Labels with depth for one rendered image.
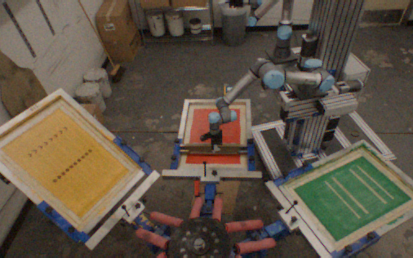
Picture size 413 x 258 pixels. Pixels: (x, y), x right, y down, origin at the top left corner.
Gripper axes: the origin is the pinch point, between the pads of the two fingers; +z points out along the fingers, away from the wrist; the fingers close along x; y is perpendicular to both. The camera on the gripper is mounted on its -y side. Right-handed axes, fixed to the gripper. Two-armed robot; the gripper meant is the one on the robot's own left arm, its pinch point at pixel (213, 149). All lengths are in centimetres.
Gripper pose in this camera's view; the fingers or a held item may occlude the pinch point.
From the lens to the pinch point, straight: 219.8
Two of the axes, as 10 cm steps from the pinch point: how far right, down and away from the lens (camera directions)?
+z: 0.7, 6.9, 7.2
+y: 10.0, 0.0, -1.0
